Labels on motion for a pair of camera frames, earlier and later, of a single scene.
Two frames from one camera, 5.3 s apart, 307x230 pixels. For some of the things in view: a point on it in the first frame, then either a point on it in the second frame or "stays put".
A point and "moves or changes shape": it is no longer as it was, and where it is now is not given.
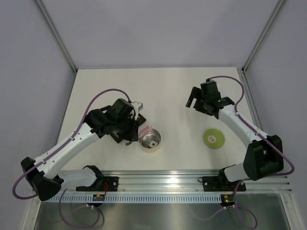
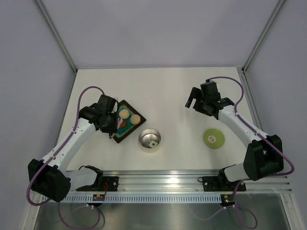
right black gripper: (196, 93) stays put
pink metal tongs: (141, 131) moves or changes shape
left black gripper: (130, 117) to (112, 129)
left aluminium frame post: (57, 34) stays put
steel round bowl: (154, 135) stays put
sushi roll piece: (152, 143) stays put
